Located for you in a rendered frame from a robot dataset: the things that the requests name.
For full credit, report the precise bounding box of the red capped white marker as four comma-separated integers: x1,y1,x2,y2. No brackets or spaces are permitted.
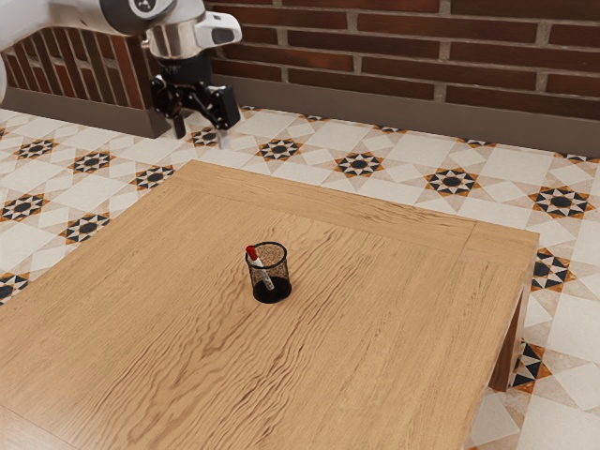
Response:
245,244,275,293

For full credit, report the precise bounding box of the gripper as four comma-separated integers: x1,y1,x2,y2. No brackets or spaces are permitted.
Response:
149,54,242,150

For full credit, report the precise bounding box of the black mesh pen holder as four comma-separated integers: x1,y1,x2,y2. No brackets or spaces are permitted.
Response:
245,241,293,306

